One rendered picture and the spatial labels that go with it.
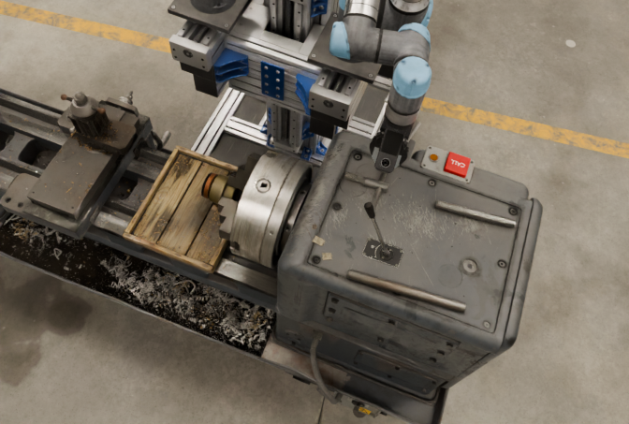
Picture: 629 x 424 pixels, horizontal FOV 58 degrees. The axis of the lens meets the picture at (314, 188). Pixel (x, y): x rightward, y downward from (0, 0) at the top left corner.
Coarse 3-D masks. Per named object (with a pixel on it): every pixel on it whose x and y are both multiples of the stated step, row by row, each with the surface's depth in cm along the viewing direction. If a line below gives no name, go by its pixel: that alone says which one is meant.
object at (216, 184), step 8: (208, 176) 163; (216, 176) 164; (224, 176) 164; (208, 184) 162; (216, 184) 161; (224, 184) 161; (208, 192) 162; (216, 192) 161; (224, 192) 162; (232, 192) 162; (216, 200) 162
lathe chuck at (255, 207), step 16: (272, 160) 154; (288, 160) 156; (256, 176) 150; (272, 176) 150; (256, 192) 148; (272, 192) 148; (240, 208) 148; (256, 208) 148; (272, 208) 147; (240, 224) 149; (256, 224) 148; (240, 240) 151; (256, 240) 150; (256, 256) 154
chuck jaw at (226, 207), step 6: (222, 198) 161; (228, 198) 161; (222, 204) 160; (228, 204) 160; (234, 204) 160; (222, 210) 159; (228, 210) 159; (234, 210) 159; (222, 216) 158; (228, 216) 158; (222, 222) 160; (228, 222) 157; (222, 228) 155; (228, 228) 155; (222, 234) 156; (228, 234) 155; (228, 240) 157; (234, 246) 156
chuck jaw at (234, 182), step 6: (252, 156) 157; (258, 156) 159; (270, 156) 157; (246, 162) 158; (252, 162) 158; (240, 168) 159; (246, 168) 159; (252, 168) 158; (234, 174) 162; (240, 174) 160; (246, 174) 159; (228, 180) 161; (234, 180) 161; (240, 180) 160; (246, 180) 160; (234, 186) 162; (240, 186) 161
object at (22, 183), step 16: (64, 112) 195; (64, 128) 194; (144, 128) 194; (128, 160) 190; (16, 176) 184; (32, 176) 184; (112, 176) 184; (16, 192) 181; (96, 192) 180; (16, 208) 178; (32, 208) 176; (96, 208) 180; (48, 224) 176; (64, 224) 174; (80, 224) 175
